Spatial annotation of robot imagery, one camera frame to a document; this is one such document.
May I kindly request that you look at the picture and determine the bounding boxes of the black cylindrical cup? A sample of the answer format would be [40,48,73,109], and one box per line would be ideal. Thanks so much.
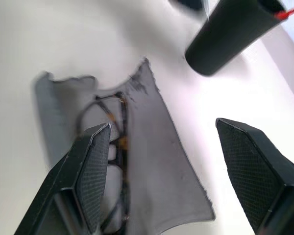
[185,0,289,76]

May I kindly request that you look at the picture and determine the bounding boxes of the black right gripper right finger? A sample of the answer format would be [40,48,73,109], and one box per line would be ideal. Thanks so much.
[215,117,294,235]

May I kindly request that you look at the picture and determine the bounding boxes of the dark tortoiseshell eyeglasses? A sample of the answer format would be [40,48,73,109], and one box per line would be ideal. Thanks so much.
[74,92,132,232]

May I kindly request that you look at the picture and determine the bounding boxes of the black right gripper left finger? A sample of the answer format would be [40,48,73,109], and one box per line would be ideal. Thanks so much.
[14,123,112,235]

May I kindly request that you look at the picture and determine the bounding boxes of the red marker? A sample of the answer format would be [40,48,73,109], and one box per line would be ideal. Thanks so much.
[275,5,294,20]

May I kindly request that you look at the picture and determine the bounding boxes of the grey microfibre cloth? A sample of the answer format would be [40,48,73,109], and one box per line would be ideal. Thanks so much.
[33,57,217,235]

